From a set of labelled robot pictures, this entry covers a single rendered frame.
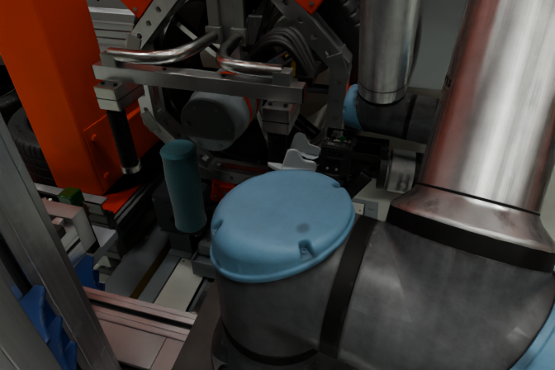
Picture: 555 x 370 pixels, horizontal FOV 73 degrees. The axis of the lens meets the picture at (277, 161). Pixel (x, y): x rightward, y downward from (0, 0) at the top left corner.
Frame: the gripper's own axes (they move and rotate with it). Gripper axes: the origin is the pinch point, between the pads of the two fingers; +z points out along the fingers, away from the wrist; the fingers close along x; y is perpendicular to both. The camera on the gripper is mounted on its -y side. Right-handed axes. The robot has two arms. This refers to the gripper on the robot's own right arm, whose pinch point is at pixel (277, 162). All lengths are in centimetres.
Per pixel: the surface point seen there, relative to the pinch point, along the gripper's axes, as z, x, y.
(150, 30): 36.1, -20.5, 16.4
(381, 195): -28, -100, -83
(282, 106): -0.9, 0.3, 12.0
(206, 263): 33, -23, -66
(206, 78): 13.7, -1.5, 14.8
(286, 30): 1.4, -11.7, 21.4
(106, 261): 74, -19, -74
